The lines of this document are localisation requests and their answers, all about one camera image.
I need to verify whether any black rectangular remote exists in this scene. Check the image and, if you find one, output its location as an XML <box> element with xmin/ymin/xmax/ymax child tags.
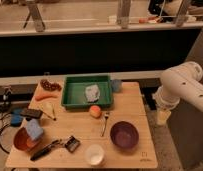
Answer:
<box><xmin>21</xmin><ymin>108</ymin><xmax>43</xmax><ymax>119</ymax></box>

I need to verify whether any crumpled white cloth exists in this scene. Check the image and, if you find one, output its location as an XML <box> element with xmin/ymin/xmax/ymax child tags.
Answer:
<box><xmin>85</xmin><ymin>84</ymin><xmax>100</xmax><ymax>102</ymax></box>

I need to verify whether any peach fruit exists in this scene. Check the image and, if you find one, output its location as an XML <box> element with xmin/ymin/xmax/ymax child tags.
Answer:
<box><xmin>89</xmin><ymin>105</ymin><xmax>102</xmax><ymax>118</ymax></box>

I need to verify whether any bunch of red grapes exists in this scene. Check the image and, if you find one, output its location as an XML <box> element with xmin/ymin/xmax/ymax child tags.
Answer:
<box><xmin>40</xmin><ymin>79</ymin><xmax>62</xmax><ymax>91</ymax></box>

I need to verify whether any black handled brush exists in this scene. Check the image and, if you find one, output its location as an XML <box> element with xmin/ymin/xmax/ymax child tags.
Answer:
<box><xmin>30</xmin><ymin>136</ymin><xmax>81</xmax><ymax>161</ymax></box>

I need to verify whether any metal fork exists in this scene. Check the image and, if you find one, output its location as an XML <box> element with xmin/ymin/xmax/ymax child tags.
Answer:
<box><xmin>101</xmin><ymin>111</ymin><xmax>110</xmax><ymax>137</ymax></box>

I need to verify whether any purple bowl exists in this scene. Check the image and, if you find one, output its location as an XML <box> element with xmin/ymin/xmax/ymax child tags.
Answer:
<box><xmin>110</xmin><ymin>121</ymin><xmax>139</xmax><ymax>150</ymax></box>

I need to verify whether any black cable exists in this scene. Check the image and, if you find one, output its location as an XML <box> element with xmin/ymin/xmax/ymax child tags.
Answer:
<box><xmin>0</xmin><ymin>123</ymin><xmax>13</xmax><ymax>154</ymax></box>

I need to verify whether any green plastic tray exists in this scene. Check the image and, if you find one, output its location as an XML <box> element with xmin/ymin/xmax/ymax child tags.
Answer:
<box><xmin>61</xmin><ymin>75</ymin><xmax>113</xmax><ymax>110</ymax></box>

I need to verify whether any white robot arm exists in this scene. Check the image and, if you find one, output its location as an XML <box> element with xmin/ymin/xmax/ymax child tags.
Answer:
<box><xmin>153</xmin><ymin>61</ymin><xmax>203</xmax><ymax>126</ymax></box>

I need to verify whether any orange carrot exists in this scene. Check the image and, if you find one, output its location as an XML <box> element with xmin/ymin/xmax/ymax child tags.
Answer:
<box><xmin>35</xmin><ymin>93</ymin><xmax>58</xmax><ymax>101</ymax></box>

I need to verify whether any orange bowl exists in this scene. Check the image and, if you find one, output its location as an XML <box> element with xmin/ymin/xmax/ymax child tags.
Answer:
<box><xmin>13</xmin><ymin>127</ymin><xmax>39</xmax><ymax>151</ymax></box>

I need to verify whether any blue sponge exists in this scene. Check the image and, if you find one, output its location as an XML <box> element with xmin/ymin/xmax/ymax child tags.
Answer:
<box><xmin>25</xmin><ymin>119</ymin><xmax>44</xmax><ymax>141</ymax></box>

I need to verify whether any white paper cup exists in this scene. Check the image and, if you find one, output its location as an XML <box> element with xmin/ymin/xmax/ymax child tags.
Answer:
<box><xmin>84</xmin><ymin>144</ymin><xmax>105</xmax><ymax>166</ymax></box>

